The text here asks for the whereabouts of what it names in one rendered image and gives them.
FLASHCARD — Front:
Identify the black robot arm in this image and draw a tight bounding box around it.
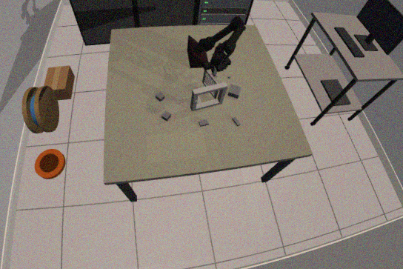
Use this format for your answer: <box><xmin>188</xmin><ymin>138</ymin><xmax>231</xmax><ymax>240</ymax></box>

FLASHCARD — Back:
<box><xmin>193</xmin><ymin>16</ymin><xmax>246</xmax><ymax>72</ymax></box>

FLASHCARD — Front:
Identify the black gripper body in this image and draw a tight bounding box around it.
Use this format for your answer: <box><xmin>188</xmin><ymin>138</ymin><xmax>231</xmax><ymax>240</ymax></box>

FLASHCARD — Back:
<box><xmin>201</xmin><ymin>57</ymin><xmax>231</xmax><ymax>70</ymax></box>

